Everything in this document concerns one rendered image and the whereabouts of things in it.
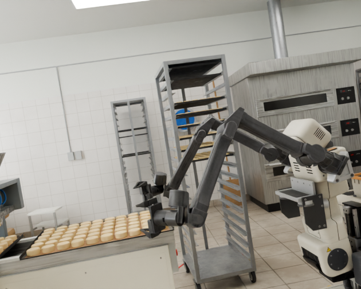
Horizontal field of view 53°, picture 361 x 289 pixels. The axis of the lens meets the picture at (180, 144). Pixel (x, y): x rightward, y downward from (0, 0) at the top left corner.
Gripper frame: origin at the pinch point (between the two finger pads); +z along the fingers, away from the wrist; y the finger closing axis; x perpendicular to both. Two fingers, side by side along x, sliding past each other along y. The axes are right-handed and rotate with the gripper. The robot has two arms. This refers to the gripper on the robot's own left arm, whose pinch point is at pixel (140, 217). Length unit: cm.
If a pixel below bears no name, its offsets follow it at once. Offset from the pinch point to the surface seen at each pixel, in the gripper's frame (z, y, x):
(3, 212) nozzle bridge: 73, -6, -16
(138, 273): 8.4, 24.0, 1.8
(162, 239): 0.6, 12.7, 11.1
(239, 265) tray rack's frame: 48, 85, 148
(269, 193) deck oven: 107, 76, 355
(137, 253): 7.9, 16.1, 2.6
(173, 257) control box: 0.9, 22.6, 16.2
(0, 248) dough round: 57, 6, -27
